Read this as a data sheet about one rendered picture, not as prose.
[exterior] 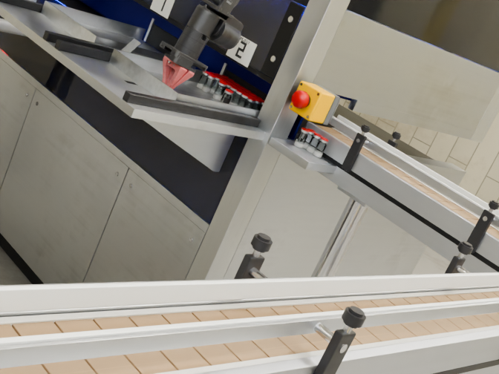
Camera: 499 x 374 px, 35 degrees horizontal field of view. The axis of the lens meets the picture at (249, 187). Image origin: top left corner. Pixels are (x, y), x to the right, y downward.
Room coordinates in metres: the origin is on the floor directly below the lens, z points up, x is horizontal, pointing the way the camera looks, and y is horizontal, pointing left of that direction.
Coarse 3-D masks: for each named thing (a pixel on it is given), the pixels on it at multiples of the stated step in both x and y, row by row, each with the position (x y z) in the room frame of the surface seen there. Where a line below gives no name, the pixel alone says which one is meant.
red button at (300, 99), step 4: (296, 92) 1.76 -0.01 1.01; (300, 92) 1.76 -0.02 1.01; (304, 92) 1.76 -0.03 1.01; (292, 96) 1.77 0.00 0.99; (296, 96) 1.76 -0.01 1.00; (300, 96) 1.75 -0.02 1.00; (304, 96) 1.75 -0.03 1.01; (308, 96) 1.76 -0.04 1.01; (292, 100) 1.76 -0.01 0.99; (296, 100) 1.75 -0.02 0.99; (300, 100) 1.75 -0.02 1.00; (304, 100) 1.75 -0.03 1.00; (308, 100) 1.76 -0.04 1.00; (296, 104) 1.75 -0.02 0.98; (300, 104) 1.75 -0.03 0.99; (304, 104) 1.75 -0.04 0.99
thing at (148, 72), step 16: (112, 64) 1.81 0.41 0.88; (128, 64) 1.78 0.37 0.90; (144, 64) 1.90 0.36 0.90; (160, 64) 1.93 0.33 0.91; (144, 80) 1.73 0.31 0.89; (160, 80) 1.87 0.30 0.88; (192, 80) 2.03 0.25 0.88; (160, 96) 1.69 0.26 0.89; (176, 96) 1.66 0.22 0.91; (192, 96) 1.69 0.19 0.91; (208, 96) 1.93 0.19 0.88; (240, 112) 1.82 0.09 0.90; (256, 112) 1.86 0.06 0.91
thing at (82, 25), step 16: (48, 16) 2.01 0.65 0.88; (64, 16) 1.97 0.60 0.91; (80, 16) 2.13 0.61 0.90; (96, 16) 2.16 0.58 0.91; (80, 32) 1.92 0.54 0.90; (96, 32) 2.11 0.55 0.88; (112, 32) 2.21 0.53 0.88; (128, 32) 2.26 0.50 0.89; (144, 32) 2.30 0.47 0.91; (144, 48) 1.99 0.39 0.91
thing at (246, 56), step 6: (240, 42) 1.95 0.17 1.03; (246, 42) 1.94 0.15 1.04; (252, 42) 1.92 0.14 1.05; (234, 48) 1.95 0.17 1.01; (246, 48) 1.93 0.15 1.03; (252, 48) 1.92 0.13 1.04; (228, 54) 1.96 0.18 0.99; (234, 54) 1.95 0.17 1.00; (240, 54) 1.94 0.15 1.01; (246, 54) 1.93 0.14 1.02; (252, 54) 1.91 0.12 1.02; (240, 60) 1.93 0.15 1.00; (246, 60) 1.92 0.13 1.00; (246, 66) 1.92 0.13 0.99
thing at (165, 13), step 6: (156, 0) 2.17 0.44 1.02; (162, 0) 2.16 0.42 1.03; (168, 0) 2.14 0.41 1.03; (174, 0) 2.13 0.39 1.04; (156, 6) 2.17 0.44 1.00; (162, 6) 2.15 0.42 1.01; (168, 6) 2.14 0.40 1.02; (156, 12) 2.16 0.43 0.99; (162, 12) 2.15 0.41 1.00; (168, 12) 2.13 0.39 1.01
